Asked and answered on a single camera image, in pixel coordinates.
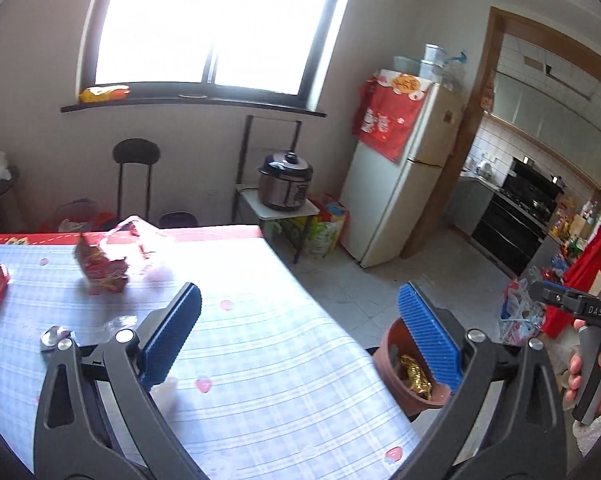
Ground brown plastic bin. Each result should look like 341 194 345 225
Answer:
373 317 454 416

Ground black oven stove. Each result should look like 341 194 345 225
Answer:
471 187 561 278

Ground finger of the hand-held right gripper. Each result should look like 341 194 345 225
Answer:
529 280 601 322

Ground pale green container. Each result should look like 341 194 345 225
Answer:
393 55 424 75

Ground white box stack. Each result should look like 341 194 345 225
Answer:
421 44 446 81

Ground crumpled clear bag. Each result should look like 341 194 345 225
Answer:
441 50 469 88

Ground dark window sill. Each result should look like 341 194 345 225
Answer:
60 96 327 119

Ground clear plastic bag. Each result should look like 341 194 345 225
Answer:
98 314 140 343

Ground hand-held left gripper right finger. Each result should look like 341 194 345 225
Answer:
395 281 566 480

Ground red snack bag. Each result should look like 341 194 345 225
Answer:
74 234 130 295

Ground person's right hand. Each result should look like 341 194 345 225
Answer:
562 347 601 413

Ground wooden door frame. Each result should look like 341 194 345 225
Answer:
399 6 601 260

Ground gold foil wrapper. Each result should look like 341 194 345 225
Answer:
399 354 434 395

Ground white fridge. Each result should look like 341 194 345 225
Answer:
338 71 469 269

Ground red fridge cloth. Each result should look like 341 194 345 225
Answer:
353 72 434 162

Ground clear wrapper with red print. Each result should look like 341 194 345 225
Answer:
103 216 174 281

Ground black metal frame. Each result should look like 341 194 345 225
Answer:
233 115 304 196

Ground red printed table mat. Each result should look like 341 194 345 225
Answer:
0 225 266 247

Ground small white table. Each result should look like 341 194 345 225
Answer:
235 184 320 265

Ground window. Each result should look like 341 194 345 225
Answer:
78 0 359 111

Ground blue plaid tablecloth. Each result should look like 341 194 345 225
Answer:
0 235 421 480

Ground black range hood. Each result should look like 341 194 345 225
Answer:
508 156 566 196

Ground black chair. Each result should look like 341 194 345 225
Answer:
113 138 161 228

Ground yellow snack packet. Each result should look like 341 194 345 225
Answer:
79 85 131 105

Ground red garment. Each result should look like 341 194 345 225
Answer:
541 210 601 338

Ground red round rack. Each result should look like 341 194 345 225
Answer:
39 200 117 234

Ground group of bottles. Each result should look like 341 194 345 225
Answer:
551 195 601 251

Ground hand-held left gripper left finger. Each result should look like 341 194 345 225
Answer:
33 282 206 480

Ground green printed bag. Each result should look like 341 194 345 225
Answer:
275 192 350 257

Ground kitchen wall cabinets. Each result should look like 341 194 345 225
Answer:
491 72 601 181

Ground grey kitchen cabinet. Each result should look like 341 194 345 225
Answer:
445 172 499 233

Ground pressure cooker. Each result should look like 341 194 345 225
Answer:
258 151 315 212

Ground silver foil wrapper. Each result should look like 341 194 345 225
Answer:
40 325 74 352

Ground person's right forearm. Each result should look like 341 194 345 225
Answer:
572 400 601 466

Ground black stool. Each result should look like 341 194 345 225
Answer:
159 211 198 229

